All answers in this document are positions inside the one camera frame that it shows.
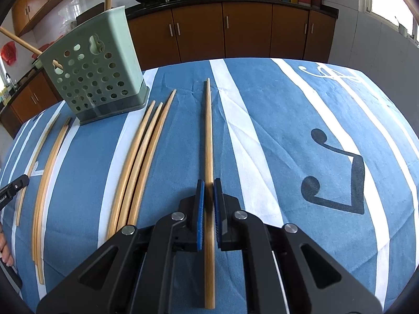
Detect person's left hand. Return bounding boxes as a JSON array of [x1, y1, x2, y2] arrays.
[[0, 222, 15, 267]]

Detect green perforated chopstick holder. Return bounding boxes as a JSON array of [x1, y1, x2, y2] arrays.
[[37, 6, 150, 125]]

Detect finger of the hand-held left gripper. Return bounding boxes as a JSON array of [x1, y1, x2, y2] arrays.
[[0, 174, 30, 210]]

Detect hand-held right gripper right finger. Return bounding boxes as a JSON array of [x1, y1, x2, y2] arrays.
[[213, 178, 383, 314]]

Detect window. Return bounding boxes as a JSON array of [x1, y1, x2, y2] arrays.
[[363, 0, 419, 44]]

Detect brown sink cabinet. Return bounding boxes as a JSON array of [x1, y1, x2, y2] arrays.
[[0, 68, 63, 138]]

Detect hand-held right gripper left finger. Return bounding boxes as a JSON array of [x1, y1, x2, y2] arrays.
[[36, 180, 206, 314]]

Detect blue white striped tablecloth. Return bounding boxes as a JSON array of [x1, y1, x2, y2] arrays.
[[0, 57, 419, 314]]

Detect red plastic bag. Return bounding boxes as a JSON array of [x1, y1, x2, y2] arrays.
[[0, 41, 17, 66]]

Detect brown base cabinets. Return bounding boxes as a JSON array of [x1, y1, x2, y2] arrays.
[[126, 1, 338, 72]]

